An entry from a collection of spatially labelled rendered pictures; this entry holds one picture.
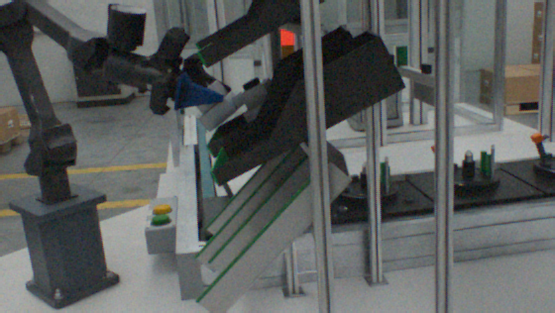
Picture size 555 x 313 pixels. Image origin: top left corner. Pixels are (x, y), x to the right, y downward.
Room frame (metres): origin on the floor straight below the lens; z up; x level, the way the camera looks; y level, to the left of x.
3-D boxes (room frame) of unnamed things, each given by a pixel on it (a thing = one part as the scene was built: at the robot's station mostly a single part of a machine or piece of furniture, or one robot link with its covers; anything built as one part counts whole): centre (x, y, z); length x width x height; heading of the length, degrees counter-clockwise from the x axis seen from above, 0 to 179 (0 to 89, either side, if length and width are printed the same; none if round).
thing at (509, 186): (1.31, -0.44, 1.01); 0.24 x 0.24 x 0.13; 7
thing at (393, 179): (1.28, -0.20, 1.01); 0.24 x 0.24 x 0.13; 7
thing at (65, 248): (1.16, 0.46, 0.96); 0.15 x 0.15 x 0.20; 45
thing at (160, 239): (1.30, 0.28, 0.93); 0.21 x 0.07 x 0.06; 7
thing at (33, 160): (1.16, 0.45, 1.15); 0.09 x 0.07 x 0.06; 146
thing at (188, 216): (1.50, 0.24, 0.91); 0.89 x 0.06 x 0.11; 7
